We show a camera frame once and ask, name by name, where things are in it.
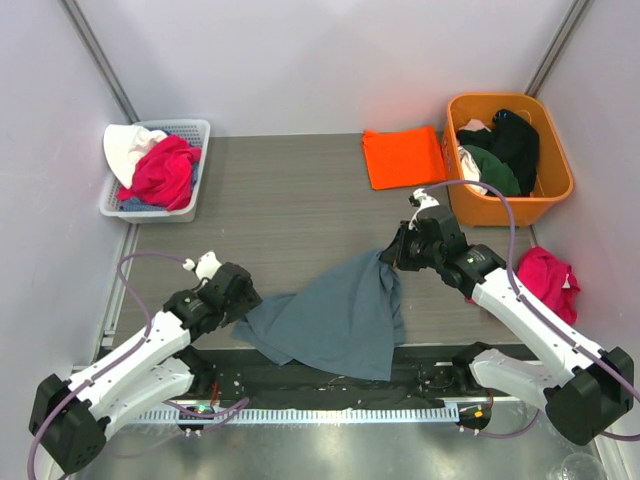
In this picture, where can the orange plastic tub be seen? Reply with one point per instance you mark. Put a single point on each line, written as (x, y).
(553, 183)

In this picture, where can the pink shirt in basket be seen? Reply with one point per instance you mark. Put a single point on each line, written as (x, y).
(165, 177)

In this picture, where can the white garment in tub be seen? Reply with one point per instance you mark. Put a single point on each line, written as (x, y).
(474, 133)

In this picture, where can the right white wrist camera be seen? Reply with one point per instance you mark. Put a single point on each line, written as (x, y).
(421, 200)

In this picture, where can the white cloth in basket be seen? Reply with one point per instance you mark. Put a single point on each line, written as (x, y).
(125, 145)

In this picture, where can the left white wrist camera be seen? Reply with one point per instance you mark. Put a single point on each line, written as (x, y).
(205, 267)

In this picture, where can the white slotted cable duct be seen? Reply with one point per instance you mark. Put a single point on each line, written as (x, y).
(168, 415)

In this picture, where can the folded orange t shirt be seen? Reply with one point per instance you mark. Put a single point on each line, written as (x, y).
(403, 159)

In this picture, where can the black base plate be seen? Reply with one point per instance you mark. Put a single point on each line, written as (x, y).
(422, 376)

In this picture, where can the grey-blue t shirt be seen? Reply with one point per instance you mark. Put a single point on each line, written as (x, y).
(348, 321)

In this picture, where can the white perforated basket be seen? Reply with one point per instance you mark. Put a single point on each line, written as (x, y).
(197, 133)

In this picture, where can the pink shirt on table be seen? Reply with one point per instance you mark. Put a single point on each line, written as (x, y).
(552, 281)

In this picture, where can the black garment in tub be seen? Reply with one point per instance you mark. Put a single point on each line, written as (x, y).
(516, 143)

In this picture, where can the dark green garment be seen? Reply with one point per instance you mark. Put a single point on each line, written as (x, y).
(496, 173)

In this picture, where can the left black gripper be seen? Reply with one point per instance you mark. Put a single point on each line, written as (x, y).
(248, 299)

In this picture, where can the blue cloth in basket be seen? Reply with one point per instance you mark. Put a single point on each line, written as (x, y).
(133, 205)

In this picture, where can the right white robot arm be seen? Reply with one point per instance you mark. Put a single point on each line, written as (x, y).
(582, 388)

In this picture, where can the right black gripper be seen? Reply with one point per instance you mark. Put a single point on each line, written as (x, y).
(395, 249)

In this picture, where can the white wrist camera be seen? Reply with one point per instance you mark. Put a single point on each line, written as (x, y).
(205, 267)
(421, 200)

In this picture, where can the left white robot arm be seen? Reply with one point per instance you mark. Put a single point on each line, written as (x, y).
(73, 419)

